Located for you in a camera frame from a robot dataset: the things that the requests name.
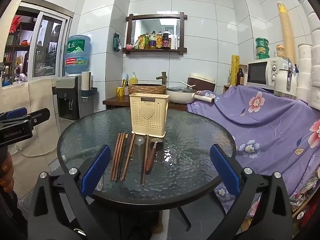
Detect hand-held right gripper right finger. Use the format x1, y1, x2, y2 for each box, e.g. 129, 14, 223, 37
209, 144, 293, 240

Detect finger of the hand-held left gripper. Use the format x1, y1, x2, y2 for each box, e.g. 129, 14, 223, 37
24, 108, 51, 128
0, 107, 28, 122

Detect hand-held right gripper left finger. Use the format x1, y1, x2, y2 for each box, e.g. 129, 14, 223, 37
27, 144, 112, 240

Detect reddish brown wooden chopstick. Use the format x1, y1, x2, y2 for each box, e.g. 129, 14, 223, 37
142, 134, 150, 186
112, 133, 123, 182
114, 133, 126, 182
109, 133, 120, 181
121, 133, 136, 181

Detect dark chopstick with patterned end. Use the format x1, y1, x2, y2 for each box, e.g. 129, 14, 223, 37
119, 134, 129, 180

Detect black chopstick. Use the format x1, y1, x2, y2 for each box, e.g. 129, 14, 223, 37
140, 134, 148, 184

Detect metal spatula with wooden handle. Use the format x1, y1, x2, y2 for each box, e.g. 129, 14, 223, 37
145, 138, 163, 175

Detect cream plastic utensil holder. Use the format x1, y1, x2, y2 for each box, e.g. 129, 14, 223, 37
129, 92, 170, 138

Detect person's left hand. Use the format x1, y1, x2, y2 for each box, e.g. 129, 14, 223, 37
0, 151, 15, 193

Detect grey water dispenser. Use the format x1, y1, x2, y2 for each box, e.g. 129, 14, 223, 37
52, 76, 87, 123

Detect purple floral cloth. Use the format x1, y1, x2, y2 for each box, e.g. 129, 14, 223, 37
187, 85, 320, 220

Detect white paper cup tube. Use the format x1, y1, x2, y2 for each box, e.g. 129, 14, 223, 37
81, 71, 93, 90

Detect wooden counter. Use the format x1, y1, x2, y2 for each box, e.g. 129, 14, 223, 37
102, 95, 188, 112

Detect sliding window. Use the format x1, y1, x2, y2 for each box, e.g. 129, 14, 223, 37
0, 0, 74, 88

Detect blue water jug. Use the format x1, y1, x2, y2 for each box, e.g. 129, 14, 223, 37
64, 35, 92, 75

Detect white pan with lid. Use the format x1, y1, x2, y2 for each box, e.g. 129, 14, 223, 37
166, 86, 215, 105

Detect red flower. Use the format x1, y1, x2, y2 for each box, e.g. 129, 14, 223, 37
9, 15, 24, 34

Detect brown and white rice cooker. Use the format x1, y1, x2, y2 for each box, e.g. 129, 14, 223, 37
187, 73, 216, 93

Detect woven brown basin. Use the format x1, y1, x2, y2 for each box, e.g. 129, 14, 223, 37
128, 83, 167, 96

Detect yellow roll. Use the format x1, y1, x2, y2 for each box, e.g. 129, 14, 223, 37
230, 54, 240, 87

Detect white microwave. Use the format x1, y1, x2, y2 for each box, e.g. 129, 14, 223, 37
246, 57, 290, 88

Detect white kettle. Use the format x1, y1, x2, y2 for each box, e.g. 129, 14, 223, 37
273, 57, 298, 100

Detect bamboo style faucet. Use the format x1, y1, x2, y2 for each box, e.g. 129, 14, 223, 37
156, 71, 167, 85

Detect yellow green packet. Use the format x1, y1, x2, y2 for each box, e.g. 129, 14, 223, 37
134, 34, 147, 50

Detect stacks of white paper cups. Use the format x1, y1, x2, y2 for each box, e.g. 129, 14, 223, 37
292, 0, 320, 110

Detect large dark sauce bottle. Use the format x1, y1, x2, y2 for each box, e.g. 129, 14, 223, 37
162, 29, 172, 49

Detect stack of yellow paper cups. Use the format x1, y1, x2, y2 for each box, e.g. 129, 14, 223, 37
276, 2, 297, 64

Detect white cable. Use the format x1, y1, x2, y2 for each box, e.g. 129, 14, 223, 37
7, 144, 59, 158

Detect teal wall holder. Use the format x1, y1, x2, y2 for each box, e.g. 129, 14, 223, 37
80, 87, 98, 98

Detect dark wooden wall shelf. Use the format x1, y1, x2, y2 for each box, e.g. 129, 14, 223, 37
122, 12, 188, 55

